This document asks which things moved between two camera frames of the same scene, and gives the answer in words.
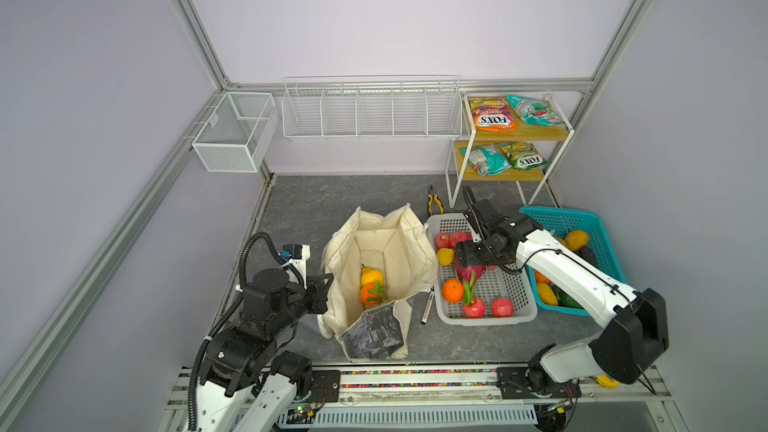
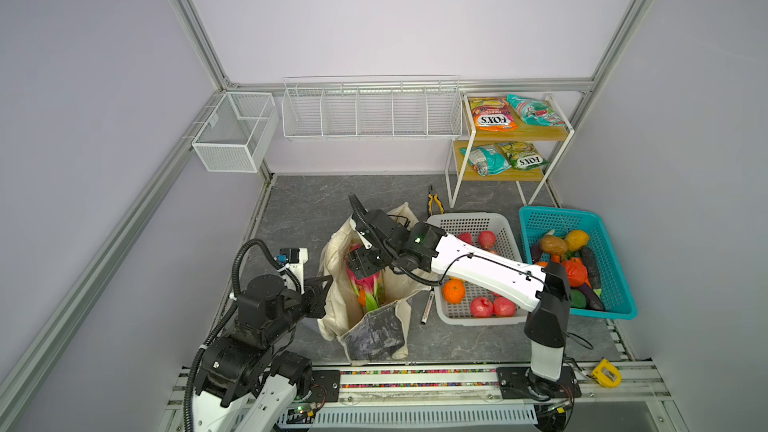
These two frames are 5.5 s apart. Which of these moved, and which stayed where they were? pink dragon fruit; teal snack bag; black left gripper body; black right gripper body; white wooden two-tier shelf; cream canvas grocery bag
Moved: black right gripper body; pink dragon fruit
Stayed: black left gripper body; cream canvas grocery bag; teal snack bag; white wooden two-tier shelf
